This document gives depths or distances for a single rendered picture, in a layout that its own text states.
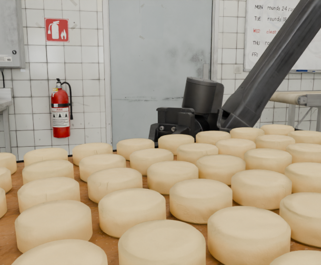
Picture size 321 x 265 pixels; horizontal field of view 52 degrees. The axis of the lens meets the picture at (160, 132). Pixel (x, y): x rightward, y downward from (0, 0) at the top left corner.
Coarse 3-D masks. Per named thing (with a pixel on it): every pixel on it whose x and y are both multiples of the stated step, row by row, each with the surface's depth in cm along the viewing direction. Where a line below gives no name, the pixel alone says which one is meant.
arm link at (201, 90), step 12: (192, 84) 59; (204, 84) 59; (216, 84) 60; (192, 96) 60; (204, 96) 59; (216, 96) 61; (204, 108) 60; (216, 108) 62; (216, 120) 62; (228, 132) 61
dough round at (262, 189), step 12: (240, 180) 28; (252, 180) 28; (264, 180) 28; (276, 180) 28; (288, 180) 27; (240, 192) 27; (252, 192) 26; (264, 192) 26; (276, 192) 26; (288, 192) 27; (240, 204) 27; (252, 204) 27; (264, 204) 26; (276, 204) 26
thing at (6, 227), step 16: (176, 160) 41; (16, 176) 37; (144, 176) 36; (16, 192) 32; (80, 192) 32; (16, 208) 28; (96, 208) 28; (0, 224) 26; (96, 224) 25; (192, 224) 25; (0, 240) 23; (16, 240) 23; (96, 240) 23; (112, 240) 23; (0, 256) 21; (16, 256) 21; (112, 256) 21; (208, 256) 20
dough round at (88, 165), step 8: (88, 160) 35; (96, 160) 35; (104, 160) 35; (112, 160) 35; (120, 160) 35; (80, 168) 35; (88, 168) 34; (96, 168) 33; (104, 168) 33; (80, 176) 35; (88, 176) 34
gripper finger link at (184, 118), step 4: (180, 112) 54; (184, 112) 53; (180, 116) 53; (184, 116) 52; (188, 116) 52; (192, 116) 53; (180, 120) 53; (184, 120) 53; (188, 120) 52; (192, 120) 53; (180, 124) 53; (184, 124) 53; (188, 124) 52; (192, 124) 53; (192, 128) 53; (192, 132) 54; (192, 136) 54
